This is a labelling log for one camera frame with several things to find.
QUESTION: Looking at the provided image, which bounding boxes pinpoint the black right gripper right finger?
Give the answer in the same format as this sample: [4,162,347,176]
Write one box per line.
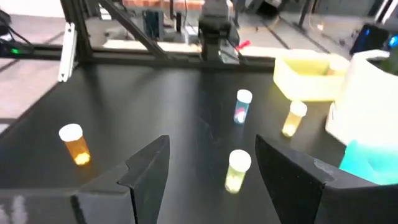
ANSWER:
[255,135,335,224]

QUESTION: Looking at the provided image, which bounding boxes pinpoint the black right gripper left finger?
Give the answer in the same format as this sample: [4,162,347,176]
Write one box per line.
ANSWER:
[70,135,170,224]

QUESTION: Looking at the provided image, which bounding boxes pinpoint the pale green pill bottle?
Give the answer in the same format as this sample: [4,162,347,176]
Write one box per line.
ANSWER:
[224,149,252,195]

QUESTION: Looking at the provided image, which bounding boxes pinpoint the small yellow pill bottle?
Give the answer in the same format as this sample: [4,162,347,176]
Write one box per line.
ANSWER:
[281,100,308,138]

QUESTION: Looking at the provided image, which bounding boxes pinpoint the amber bottle with yellow pills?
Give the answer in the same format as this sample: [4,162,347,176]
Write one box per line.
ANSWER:
[58,123,92,167]

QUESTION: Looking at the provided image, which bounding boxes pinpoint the blue bottle with red pills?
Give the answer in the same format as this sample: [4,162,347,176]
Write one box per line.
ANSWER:
[233,89,254,125]

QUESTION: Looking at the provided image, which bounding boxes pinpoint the translucent teal plastic bin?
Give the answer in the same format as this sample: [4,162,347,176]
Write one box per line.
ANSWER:
[338,139,398,186]

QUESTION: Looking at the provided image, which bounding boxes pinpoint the translucent yellow plastic bin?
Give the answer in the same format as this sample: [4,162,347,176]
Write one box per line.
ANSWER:
[272,49,351,103]

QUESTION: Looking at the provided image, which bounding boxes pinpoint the orange pill bottle white cap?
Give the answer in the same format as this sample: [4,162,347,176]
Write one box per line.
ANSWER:
[326,58,348,77]

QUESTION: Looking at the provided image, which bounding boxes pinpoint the white hexagonal plant pot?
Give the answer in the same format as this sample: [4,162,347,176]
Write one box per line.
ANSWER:
[324,49,398,147]

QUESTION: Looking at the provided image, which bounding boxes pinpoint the grey equipment rack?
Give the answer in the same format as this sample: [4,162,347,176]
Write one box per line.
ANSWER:
[141,8,165,42]

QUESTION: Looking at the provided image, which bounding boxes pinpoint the black device blue light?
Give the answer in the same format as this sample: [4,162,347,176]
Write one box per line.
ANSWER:
[348,23,398,57]

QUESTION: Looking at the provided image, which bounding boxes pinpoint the black device green light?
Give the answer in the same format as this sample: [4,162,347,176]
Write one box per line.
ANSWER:
[0,9,35,60]

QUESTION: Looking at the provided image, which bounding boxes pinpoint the white frame bracket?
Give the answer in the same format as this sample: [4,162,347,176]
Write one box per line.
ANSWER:
[57,21,77,83]

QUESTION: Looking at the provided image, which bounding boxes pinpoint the red cable clip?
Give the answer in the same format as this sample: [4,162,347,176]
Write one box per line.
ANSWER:
[235,39,251,51]

